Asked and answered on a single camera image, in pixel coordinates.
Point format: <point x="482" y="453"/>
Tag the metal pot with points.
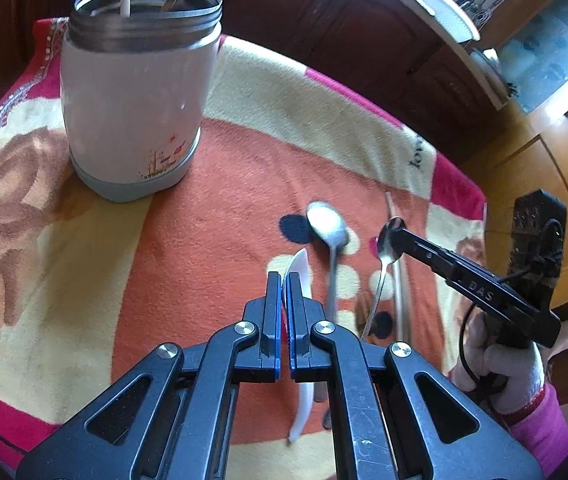
<point x="485" y="62"/>

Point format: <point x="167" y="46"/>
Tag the large metal spoon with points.
<point x="328" y="227"/>

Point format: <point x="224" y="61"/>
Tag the white bowl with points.
<point x="454" y="15"/>

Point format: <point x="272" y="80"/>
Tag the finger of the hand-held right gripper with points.
<point x="421" y="252"/>

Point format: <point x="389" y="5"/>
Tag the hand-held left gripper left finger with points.
<point x="275" y="325"/>

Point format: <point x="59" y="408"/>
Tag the dark wooden cabinet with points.
<point x="364" y="35"/>

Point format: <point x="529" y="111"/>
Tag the white plastic spoon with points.
<point x="300" y="265"/>

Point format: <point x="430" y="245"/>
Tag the person's right forearm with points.
<point x="549" y="430"/>

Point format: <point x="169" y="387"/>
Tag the person's right hand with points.
<point x="514" y="375"/>

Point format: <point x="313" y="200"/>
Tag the white insulated steel container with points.
<point x="129" y="110"/>

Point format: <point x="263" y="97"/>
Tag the frosted glass window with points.
<point x="549" y="50"/>

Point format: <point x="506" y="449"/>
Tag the floral printed blanket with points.
<point x="189" y="235"/>

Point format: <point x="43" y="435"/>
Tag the small metal spoon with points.
<point x="388" y="255"/>

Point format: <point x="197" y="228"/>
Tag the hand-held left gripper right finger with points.
<point x="294" y="325"/>

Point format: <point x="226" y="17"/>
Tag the wooden door with glass panes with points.
<point x="529" y="160"/>

